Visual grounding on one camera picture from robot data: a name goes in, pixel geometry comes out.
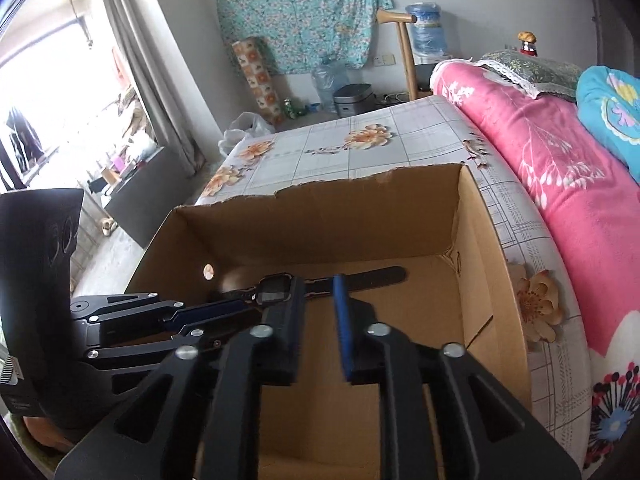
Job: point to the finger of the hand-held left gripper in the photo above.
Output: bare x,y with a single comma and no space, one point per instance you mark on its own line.
210,312
150,342

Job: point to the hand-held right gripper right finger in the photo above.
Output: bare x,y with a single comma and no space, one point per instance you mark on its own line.
342,330

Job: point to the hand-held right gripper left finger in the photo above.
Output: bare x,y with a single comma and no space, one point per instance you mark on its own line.
287,320

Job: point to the black and purple smartwatch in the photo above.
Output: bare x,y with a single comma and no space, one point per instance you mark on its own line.
375,275

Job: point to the brown cardboard box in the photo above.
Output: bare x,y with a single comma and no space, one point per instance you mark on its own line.
350,230

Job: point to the dark cabinet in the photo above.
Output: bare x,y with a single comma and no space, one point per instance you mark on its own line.
140,200

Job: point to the black hanging garment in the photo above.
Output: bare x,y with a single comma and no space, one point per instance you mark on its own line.
25,140

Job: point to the white plastic bag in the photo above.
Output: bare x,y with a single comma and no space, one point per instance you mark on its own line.
245,130

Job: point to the floral tablecloth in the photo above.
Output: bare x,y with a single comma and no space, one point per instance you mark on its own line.
400,135

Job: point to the green can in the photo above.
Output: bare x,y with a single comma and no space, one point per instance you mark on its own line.
289,109

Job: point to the grey rice cooker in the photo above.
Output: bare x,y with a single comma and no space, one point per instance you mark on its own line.
352,100

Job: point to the patterned rolled mat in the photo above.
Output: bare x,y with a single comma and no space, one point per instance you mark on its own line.
257,80

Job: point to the grey curtain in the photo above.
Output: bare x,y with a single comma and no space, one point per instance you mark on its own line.
135,50

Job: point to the pink floral blanket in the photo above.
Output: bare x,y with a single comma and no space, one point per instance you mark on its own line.
550,160

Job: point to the wooden chair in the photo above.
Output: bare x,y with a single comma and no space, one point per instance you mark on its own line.
406,60

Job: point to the large blue water bottle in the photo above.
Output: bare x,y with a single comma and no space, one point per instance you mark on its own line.
425,30

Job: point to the green floral pillow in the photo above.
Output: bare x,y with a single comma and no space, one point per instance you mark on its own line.
540,72

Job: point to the small figurine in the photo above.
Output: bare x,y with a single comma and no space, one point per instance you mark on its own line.
527,44

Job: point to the blue patterned blanket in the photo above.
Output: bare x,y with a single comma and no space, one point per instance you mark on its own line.
610,105

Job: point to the white wall socket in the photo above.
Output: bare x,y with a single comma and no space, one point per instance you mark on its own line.
384,60

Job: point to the teal floral wall cloth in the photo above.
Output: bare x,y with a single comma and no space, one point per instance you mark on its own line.
300,15

